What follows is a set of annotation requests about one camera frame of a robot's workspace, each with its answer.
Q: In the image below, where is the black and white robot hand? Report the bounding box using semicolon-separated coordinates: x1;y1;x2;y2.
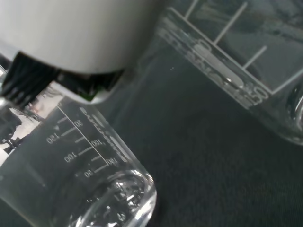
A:
0;0;172;106

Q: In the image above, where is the black bench cloth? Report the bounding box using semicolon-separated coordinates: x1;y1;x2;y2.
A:
0;33;303;227

